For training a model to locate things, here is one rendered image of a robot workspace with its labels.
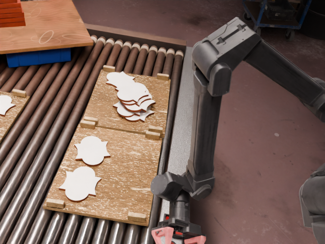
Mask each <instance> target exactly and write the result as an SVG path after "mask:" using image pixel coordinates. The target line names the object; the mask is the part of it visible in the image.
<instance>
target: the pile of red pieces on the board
mask: <svg viewBox="0 0 325 244"><path fill-rule="evenodd" d="M19 26H26V23H25V17H24V11H23V8H22V5H21V1H20V0H0V28H5V27H19Z"/></svg>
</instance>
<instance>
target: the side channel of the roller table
mask: <svg viewBox="0 0 325 244"><path fill-rule="evenodd" d="M84 25H85V27H86V29H87V31H88V33H89V35H90V37H91V36H92V35H96V36H97V37H98V39H99V38H100V37H101V36H103V37H105V38H106V40H108V39H109V38H113V39H114V40H115V42H116V41H117V40H119V39H120V40H122V41H123V44H124V43H125V42H126V41H130V42H131V43H132V46H133V44H134V43H139V44H140V48H141V46H142V45H143V44H147V45H148V46H149V49H150V48H151V46H156V47H157V48H158V50H159V48H160V47H165V49H166V52H167V51H168V49H170V48H172V49H173V50H174V51H175V53H176V52H177V51H178V50H182V51H183V55H185V50H186V44H187V41H184V40H179V39H173V38H167V37H162V36H156V35H151V34H145V33H139V32H134V31H128V30H120V29H115V28H109V27H104V26H98V25H92V24H87V23H84ZM183 57H184V56H183Z"/></svg>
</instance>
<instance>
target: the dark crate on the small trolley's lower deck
mask: <svg viewBox="0 0 325 244"><path fill-rule="evenodd" d="M267 1H268V0H267ZM274 1H275V2H266V5H265V8H264V11H263V12H264V13H265V15H266V16H267V18H268V19H269V20H279V21H292V18H293V16H294V13H295V11H296V9H295V8H294V7H293V6H292V5H291V3H290V2H289V1H288V0H274ZM259 3H260V4H259V6H260V8H261V7H262V3H263V0H260V2H259Z"/></svg>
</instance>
